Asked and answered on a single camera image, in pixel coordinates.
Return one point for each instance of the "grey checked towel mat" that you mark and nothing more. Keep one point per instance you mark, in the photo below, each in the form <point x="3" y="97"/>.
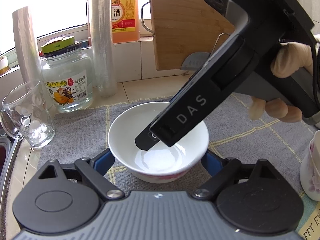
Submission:
<point x="231" y="134"/>

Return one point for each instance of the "plastic wrap roll tall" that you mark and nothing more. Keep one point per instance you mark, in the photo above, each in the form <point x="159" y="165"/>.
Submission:
<point x="99" y="15"/>

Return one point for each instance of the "orange cooking wine jug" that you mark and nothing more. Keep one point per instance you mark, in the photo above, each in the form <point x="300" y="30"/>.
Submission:
<point x="125" y="21"/>

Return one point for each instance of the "plastic wrap roll short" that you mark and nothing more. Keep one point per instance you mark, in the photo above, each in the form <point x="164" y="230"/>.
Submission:
<point x="26" y="45"/>

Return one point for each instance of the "steel kitchen sink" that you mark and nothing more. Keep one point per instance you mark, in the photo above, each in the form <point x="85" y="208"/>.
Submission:
<point x="9" y="149"/>

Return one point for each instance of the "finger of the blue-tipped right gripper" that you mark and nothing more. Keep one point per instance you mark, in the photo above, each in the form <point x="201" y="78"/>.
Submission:
<point x="147" y="138"/>

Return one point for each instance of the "bamboo cutting board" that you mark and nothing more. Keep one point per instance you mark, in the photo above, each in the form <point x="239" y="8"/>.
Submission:
<point x="183" y="27"/>

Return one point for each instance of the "white bowl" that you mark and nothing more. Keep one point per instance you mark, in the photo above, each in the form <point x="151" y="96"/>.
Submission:
<point x="309" y="169"/>
<point x="160" y="164"/>

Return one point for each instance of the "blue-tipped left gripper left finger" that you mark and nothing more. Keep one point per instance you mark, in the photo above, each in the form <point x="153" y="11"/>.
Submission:
<point x="92" y="173"/>

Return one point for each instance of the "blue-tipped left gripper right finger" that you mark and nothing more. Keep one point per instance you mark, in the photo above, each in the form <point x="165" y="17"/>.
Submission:
<point x="223" y="174"/>

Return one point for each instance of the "gloved right hand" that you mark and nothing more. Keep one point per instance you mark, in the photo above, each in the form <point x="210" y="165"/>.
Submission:
<point x="290" y="58"/>

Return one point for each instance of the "glass jar green lid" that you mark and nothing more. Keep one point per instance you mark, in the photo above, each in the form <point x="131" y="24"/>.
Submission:
<point x="67" y="74"/>

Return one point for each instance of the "kitchen knife black handle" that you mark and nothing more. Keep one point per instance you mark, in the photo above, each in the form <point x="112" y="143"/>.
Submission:
<point x="194" y="61"/>

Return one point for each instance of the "clear glass mug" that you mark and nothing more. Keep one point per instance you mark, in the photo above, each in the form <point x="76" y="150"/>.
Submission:
<point x="24" y="115"/>

